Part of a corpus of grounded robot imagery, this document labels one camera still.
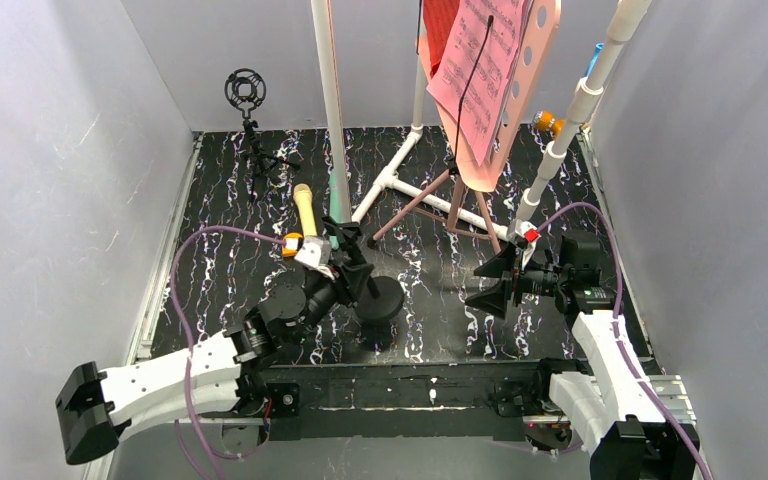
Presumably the black round-base mic stand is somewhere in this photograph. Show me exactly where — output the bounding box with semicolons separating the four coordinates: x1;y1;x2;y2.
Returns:
322;215;404;325

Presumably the pink sheet music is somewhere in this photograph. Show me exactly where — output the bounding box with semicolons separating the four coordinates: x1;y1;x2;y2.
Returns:
427;0;530;164

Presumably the black tripod shock mount stand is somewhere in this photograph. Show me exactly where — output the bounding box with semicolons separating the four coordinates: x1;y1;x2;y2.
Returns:
224;68;301;204

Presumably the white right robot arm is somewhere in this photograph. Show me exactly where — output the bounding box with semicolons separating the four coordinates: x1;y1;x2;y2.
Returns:
465;228;701;479

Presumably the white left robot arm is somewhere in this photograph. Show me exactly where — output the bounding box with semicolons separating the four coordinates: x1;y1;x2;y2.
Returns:
55;264;385;465

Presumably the orange tape measure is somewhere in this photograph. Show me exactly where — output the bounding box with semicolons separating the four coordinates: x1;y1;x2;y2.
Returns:
281;232;304;258

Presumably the orange microphone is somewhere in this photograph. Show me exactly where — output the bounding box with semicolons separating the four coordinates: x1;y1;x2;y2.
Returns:
533;110;565;138

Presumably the blue tube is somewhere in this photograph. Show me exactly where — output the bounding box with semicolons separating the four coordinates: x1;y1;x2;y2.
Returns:
584;42;604;77

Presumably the red folder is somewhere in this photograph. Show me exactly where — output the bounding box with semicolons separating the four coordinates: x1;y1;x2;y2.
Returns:
423;0;460;76

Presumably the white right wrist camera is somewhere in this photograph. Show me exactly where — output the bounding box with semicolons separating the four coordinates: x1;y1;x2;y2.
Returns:
507;219;540;269

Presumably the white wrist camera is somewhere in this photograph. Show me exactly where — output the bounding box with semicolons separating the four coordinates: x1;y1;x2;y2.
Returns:
290;236;335;280
507;219;540;269

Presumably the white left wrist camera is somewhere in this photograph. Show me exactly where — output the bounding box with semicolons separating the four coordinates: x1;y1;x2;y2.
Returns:
290;236;335;280

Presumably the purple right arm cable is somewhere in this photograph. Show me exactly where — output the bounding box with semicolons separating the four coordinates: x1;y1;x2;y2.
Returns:
536;201;717;480

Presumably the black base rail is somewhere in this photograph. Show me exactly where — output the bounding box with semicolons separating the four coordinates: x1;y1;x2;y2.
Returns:
262;360;570;444

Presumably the white PVC pipe frame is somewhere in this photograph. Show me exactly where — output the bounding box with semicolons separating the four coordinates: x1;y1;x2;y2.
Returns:
311;1;650;235

